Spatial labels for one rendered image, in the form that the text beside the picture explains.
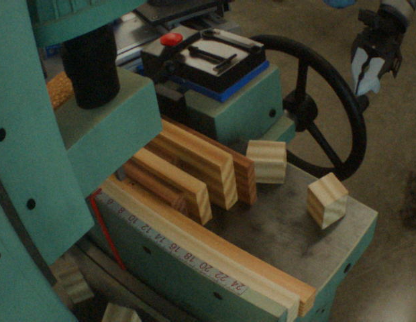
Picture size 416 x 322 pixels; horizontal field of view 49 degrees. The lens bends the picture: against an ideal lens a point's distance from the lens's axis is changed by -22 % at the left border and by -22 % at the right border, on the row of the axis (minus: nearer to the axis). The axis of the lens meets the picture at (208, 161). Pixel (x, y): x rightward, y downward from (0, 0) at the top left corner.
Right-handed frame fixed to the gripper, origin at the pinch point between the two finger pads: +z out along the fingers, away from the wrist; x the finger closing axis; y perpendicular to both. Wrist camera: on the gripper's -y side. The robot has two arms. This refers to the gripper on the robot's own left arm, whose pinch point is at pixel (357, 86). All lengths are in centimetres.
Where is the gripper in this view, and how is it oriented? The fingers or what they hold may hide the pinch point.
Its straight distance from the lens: 86.3
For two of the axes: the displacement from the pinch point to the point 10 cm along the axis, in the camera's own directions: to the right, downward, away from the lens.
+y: 4.5, 3.6, 8.2
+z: -5.4, 8.4, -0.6
